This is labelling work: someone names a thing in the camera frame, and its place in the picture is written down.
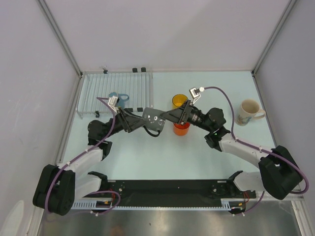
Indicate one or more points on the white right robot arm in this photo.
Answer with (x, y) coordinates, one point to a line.
(278, 173)

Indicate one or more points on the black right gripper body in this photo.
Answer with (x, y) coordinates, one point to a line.
(194, 116)

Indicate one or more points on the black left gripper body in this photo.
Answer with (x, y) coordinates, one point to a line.
(118, 125)

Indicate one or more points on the beige patterned ceramic mug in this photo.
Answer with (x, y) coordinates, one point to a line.
(249, 110)

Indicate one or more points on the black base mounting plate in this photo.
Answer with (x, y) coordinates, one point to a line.
(174, 193)

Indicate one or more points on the orange cup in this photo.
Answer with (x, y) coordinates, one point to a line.
(181, 129)

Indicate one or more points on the clear acrylic dish rack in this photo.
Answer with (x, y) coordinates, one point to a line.
(135, 87)

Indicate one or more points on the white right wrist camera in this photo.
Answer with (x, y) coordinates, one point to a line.
(196, 93)

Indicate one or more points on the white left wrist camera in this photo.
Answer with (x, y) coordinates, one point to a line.
(113, 102)

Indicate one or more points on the grey mug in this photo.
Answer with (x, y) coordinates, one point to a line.
(154, 122)

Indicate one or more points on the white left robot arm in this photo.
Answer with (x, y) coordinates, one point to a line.
(60, 185)

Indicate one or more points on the slotted cable duct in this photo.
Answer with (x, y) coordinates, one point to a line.
(100, 205)

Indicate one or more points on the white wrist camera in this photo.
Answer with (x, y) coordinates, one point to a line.
(196, 93)
(113, 102)

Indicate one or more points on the yellow mug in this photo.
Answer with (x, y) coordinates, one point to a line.
(178, 100)

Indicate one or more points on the light blue mug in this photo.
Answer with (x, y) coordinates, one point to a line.
(118, 96)

